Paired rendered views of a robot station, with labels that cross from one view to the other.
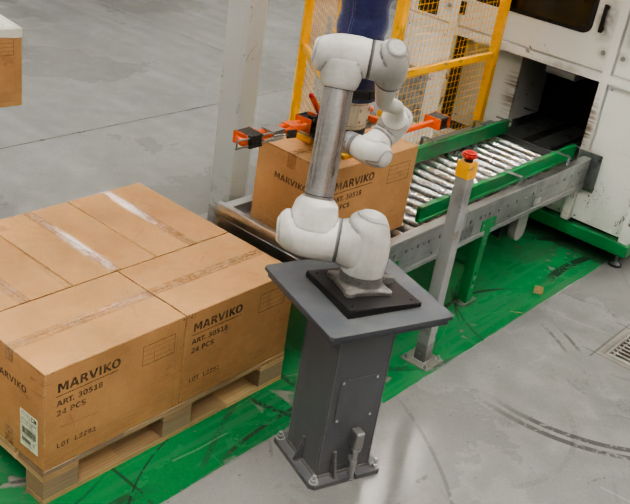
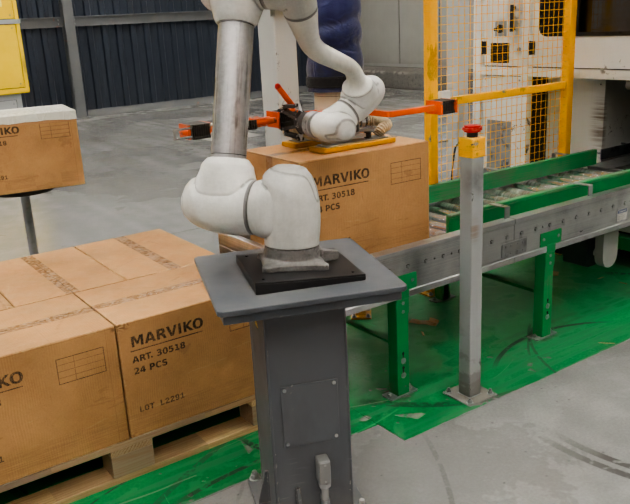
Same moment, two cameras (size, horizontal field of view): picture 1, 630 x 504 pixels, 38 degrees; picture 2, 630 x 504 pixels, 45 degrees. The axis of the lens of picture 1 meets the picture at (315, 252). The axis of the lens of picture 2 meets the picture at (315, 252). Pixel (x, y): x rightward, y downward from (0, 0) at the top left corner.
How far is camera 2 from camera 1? 158 cm
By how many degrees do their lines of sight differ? 20
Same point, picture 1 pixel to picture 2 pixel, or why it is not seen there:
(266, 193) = not seen: hidden behind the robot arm
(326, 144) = (222, 89)
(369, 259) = (285, 220)
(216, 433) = (183, 475)
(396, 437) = (407, 478)
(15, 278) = not seen: outside the picture
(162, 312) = (90, 323)
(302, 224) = (203, 188)
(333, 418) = (282, 440)
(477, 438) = (518, 478)
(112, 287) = (55, 306)
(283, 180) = not seen: hidden behind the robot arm
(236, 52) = (271, 103)
